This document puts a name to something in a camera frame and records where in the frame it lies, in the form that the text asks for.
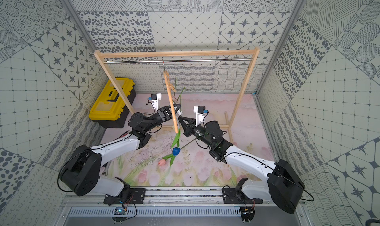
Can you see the wooden clothes rack frame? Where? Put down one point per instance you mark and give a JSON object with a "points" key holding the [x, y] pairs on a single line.
{"points": [[229, 122]]}

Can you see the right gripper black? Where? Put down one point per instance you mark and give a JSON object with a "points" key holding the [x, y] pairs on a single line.
{"points": [[188, 132]]}

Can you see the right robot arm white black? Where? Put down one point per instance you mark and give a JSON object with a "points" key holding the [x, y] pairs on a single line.
{"points": [[281, 184]]}

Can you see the left green circuit board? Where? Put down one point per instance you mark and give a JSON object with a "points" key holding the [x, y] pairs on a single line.
{"points": [[119, 215]]}

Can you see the metal rack rod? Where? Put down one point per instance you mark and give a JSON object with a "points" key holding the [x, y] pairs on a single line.
{"points": [[175, 61]]}

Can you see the floral pink table mat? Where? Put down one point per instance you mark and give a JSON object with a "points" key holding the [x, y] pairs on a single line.
{"points": [[194, 166]]}

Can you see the aluminium mounting rail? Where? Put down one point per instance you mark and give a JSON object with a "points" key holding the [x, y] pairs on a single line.
{"points": [[166, 196]]}

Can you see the right black circuit board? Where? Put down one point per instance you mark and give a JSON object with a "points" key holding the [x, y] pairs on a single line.
{"points": [[247, 214]]}

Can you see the yellow black toolbox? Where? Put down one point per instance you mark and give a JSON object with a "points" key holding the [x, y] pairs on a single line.
{"points": [[109, 110]]}

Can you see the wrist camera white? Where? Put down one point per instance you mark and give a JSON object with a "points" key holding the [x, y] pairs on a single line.
{"points": [[154, 100], [201, 112]]}

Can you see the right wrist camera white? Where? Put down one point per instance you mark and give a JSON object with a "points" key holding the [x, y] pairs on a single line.
{"points": [[201, 112]]}

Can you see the pink artificial tulip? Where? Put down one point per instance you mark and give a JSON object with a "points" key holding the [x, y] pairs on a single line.
{"points": [[170, 158]]}

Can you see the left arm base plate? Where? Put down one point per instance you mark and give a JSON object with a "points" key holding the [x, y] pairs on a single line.
{"points": [[128, 195]]}

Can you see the white vented cable duct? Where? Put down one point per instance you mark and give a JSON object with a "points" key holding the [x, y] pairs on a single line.
{"points": [[156, 211]]}

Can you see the silver combination wrench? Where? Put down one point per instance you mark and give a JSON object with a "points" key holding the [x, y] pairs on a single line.
{"points": [[106, 169]]}

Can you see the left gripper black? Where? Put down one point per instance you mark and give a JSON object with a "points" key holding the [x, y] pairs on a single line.
{"points": [[166, 113]]}

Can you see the yellow artificial tulip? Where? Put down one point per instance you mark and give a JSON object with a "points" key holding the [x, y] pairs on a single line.
{"points": [[177, 94]]}

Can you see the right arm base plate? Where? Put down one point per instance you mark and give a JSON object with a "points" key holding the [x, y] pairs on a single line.
{"points": [[230, 196]]}

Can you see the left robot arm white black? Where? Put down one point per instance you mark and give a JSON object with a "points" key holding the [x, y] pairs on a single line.
{"points": [[81, 173]]}

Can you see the wooden curved clothes hanger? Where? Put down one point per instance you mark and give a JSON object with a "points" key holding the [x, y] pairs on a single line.
{"points": [[171, 88]]}

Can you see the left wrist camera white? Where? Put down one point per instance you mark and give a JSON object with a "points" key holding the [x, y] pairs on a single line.
{"points": [[154, 100]]}

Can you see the blue artificial tulip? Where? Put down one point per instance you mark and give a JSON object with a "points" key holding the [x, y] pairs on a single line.
{"points": [[176, 144]]}

